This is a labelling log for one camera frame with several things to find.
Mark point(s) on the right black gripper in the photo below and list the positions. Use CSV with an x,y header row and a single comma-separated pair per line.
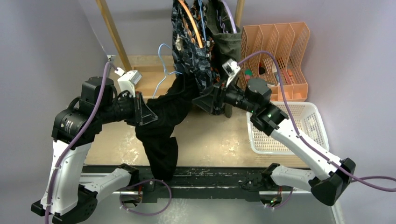
x,y
207,102

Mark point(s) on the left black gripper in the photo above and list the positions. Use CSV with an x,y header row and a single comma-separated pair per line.
x,y
141,112

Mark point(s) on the black shorts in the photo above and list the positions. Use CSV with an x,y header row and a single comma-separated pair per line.
x,y
172,108

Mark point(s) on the light blue wire hanger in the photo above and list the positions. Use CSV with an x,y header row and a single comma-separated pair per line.
x,y
165,70

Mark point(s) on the dark shark print shorts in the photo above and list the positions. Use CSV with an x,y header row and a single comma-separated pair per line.
x,y
183,41

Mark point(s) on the white plastic basket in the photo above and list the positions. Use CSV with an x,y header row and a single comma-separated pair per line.
x,y
307,119

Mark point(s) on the orange hanger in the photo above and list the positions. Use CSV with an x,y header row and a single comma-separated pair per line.
x,y
192,20

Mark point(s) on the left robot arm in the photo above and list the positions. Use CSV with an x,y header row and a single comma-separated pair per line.
x,y
66,200

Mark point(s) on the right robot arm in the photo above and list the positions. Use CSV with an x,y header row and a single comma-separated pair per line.
x,y
328,175

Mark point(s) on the olive green shorts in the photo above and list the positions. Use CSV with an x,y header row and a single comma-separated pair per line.
x,y
227,45

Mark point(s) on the orange camouflage shorts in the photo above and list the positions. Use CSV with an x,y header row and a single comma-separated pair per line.
x,y
205,73

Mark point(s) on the lavender wavy hanger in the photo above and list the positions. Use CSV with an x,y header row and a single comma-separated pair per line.
x,y
228,16

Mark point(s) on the wooden clothes rack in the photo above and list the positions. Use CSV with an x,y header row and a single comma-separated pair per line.
x,y
132,30

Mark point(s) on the green pink small item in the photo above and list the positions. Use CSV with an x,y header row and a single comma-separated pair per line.
x,y
248,74

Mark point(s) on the black red small item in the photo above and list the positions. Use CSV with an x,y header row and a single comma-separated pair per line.
x,y
261,69

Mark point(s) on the white blue marker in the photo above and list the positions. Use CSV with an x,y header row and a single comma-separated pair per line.
x,y
274,72

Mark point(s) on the orange file organizer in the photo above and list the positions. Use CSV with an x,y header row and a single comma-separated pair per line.
x,y
283,44

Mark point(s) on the orange pink small item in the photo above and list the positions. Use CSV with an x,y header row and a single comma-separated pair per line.
x,y
288,75

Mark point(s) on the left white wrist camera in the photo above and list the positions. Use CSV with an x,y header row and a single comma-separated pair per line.
x,y
128,80

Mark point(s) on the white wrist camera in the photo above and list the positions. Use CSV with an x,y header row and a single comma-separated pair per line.
x,y
232,69
128,80

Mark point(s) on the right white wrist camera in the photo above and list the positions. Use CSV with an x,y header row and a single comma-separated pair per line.
x,y
232,69

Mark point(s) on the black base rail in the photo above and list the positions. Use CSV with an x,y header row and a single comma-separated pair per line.
x,y
213,183

